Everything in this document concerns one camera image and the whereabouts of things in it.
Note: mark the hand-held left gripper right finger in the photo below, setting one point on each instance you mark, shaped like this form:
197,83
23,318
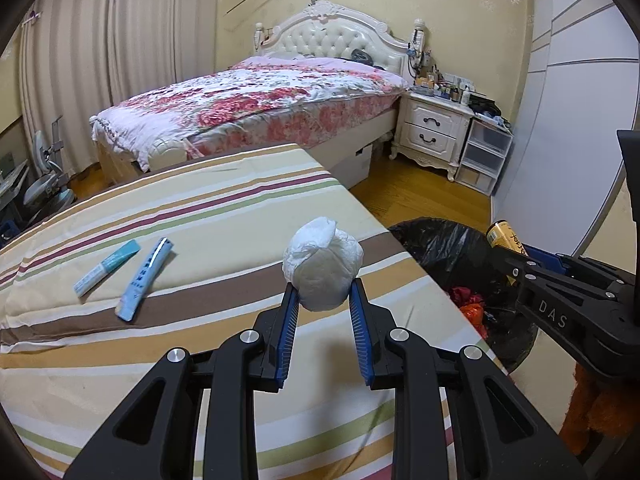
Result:
361,330

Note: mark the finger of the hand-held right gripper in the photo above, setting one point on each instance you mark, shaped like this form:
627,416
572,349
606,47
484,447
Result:
517,275
557,262

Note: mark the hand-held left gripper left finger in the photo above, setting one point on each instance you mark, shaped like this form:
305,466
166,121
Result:
290,325

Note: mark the yellow bottle with black cap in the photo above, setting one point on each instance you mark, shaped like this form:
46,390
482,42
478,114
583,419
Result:
505,235

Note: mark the orange plastic bag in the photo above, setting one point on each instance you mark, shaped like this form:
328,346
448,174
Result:
475,316

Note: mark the white paper ball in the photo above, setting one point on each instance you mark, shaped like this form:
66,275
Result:
320,265

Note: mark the trash bin with black bag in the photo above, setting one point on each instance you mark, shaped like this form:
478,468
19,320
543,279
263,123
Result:
440,250

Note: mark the orange fuzzy cloth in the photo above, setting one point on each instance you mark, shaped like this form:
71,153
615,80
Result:
595,410

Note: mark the clear plastic drawer unit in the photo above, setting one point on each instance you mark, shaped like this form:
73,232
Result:
482,157

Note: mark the grey sliding wardrobe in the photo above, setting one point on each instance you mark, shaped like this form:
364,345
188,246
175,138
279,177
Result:
575,110

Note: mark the striped bed sheet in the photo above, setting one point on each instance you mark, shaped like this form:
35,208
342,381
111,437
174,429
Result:
200,200

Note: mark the flattened toothpaste tube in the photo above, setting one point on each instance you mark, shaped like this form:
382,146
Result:
142,280

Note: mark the white storage box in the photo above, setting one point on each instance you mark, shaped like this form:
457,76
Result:
350,165

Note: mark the dark items pile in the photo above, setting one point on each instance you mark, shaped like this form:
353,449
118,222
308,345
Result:
490,110

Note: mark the white nightstand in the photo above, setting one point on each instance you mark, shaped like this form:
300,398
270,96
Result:
430,127

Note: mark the teal toothpaste tube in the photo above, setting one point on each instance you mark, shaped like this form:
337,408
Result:
107,267

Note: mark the cluster of small bottles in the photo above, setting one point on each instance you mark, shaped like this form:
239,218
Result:
442,87

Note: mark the floral duvet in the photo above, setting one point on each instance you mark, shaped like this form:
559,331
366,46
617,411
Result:
250,95

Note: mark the pink pillow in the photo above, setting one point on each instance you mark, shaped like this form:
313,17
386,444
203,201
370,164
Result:
360,67

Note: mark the dark grey pouch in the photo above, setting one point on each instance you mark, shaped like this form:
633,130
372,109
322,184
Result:
361,54

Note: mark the grey desk chair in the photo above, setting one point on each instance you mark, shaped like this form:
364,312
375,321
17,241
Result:
47,190

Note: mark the bed with floral bedding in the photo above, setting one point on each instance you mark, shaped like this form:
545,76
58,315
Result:
330,35

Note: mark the grey study desk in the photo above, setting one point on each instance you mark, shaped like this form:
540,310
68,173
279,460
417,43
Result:
12,182

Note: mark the beige curtains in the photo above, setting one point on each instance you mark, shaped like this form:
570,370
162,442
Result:
125,50

